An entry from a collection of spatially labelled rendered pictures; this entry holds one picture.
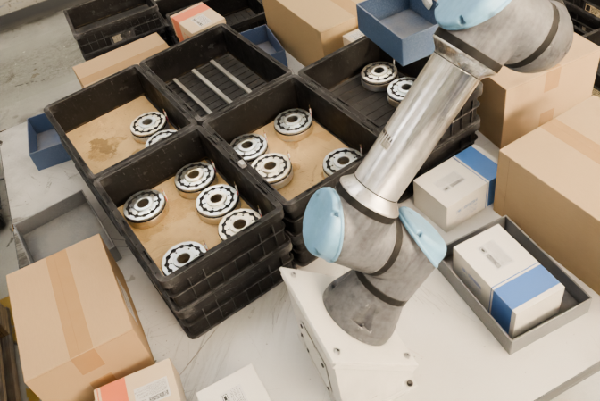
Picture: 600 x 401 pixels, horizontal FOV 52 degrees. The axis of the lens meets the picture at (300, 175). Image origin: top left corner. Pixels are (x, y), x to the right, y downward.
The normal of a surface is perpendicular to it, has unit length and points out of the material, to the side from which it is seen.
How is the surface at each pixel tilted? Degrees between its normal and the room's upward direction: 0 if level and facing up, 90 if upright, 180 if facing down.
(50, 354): 0
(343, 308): 31
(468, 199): 90
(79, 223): 0
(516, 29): 83
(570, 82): 90
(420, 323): 0
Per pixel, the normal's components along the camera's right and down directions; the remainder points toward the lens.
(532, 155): -0.15, -0.71
